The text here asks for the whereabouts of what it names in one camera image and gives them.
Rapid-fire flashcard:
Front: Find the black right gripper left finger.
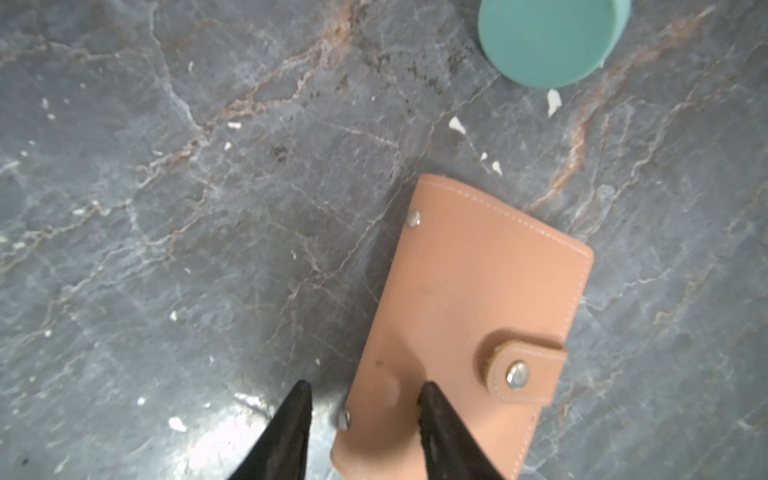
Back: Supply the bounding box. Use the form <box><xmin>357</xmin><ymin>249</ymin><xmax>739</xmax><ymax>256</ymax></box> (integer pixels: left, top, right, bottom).
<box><xmin>230</xmin><ymin>380</ymin><xmax>312</xmax><ymax>480</ymax></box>

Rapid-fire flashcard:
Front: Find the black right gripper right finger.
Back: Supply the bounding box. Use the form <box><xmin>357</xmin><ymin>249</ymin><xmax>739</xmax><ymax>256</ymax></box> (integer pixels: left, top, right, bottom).
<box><xmin>418</xmin><ymin>381</ymin><xmax>503</xmax><ymax>480</ymax></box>

